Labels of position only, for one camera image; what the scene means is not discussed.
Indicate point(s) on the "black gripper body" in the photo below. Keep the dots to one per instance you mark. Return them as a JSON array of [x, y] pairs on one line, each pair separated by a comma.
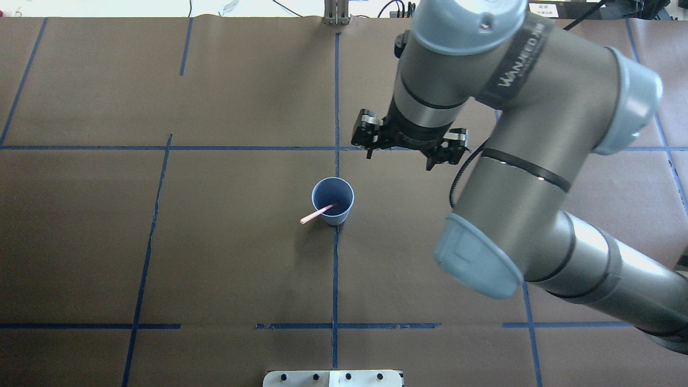
[[409, 139]]

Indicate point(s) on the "blue ribbed cup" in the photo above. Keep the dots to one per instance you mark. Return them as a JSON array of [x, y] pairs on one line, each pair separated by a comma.
[[333, 191]]

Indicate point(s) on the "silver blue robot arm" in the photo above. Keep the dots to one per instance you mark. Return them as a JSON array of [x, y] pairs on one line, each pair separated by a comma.
[[561, 99]]

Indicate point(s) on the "black power supply box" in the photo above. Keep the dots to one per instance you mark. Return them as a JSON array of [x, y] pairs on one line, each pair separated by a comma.
[[560, 9]]

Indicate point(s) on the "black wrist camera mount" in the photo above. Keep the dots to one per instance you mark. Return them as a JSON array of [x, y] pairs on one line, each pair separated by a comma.
[[449, 149]]

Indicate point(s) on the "aluminium frame post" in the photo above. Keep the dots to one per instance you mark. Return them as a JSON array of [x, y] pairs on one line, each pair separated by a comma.
[[336, 12]]

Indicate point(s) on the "white pedestal column base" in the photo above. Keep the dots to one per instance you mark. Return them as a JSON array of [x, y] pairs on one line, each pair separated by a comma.
[[365, 377]]

